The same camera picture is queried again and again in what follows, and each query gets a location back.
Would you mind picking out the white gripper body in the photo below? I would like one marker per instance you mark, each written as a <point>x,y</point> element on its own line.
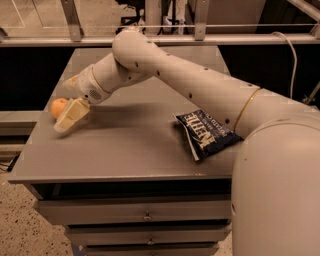
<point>87,85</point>

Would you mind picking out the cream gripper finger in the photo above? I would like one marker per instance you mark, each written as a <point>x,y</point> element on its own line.
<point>71,83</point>
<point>74,110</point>

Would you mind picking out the orange fruit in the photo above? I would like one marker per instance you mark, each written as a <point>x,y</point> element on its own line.
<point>57,107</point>

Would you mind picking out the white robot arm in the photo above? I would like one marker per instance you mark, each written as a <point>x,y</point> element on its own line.
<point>275,197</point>

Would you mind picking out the black office chair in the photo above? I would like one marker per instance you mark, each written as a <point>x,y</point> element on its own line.
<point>137,6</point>

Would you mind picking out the blue kettle chips bag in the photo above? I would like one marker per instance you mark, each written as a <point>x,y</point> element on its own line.
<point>206,135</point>

